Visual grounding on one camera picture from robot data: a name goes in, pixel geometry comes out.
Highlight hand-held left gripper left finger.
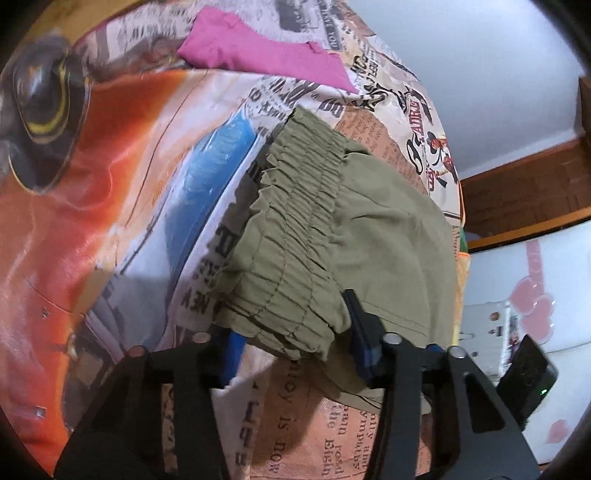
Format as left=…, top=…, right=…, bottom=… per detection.
left=54, top=328, right=247, bottom=480

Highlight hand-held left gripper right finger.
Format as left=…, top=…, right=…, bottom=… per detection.
left=342, top=288, right=541, bottom=480

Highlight olive green pants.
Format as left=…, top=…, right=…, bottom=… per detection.
left=215, top=105, right=460, bottom=411

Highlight white appliance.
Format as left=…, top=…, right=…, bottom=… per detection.
left=462, top=300, right=522, bottom=384

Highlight white heart-print wardrobe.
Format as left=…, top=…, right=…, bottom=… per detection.
left=462, top=226, right=591, bottom=467

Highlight printed newspaper-pattern blanket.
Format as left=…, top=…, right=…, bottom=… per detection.
left=0, top=0, right=465, bottom=480

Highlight pink cloth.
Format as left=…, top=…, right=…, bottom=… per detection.
left=178, top=7, right=358, bottom=93

